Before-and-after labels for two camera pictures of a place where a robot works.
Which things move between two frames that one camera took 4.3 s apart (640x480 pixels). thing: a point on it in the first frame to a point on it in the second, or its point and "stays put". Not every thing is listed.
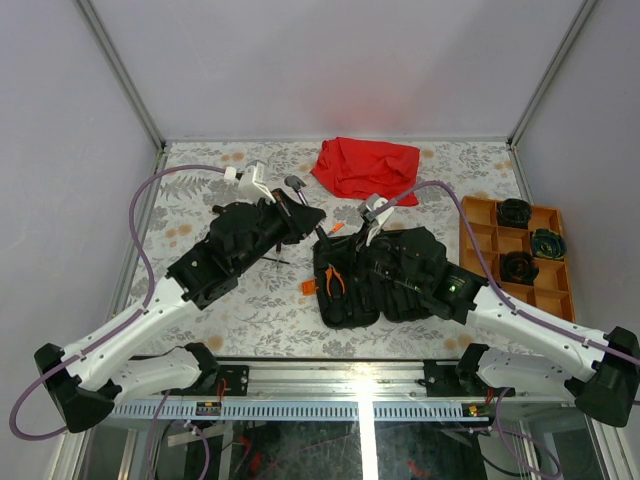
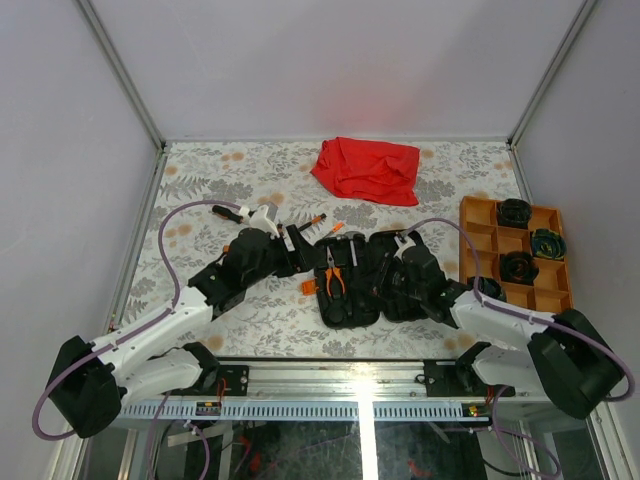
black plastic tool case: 393,278 stays put
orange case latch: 309,287 stays put
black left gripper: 300,220 to 303,256
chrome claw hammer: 295,183 to 351,235
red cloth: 361,168 stays put
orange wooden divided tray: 551,288 stays put
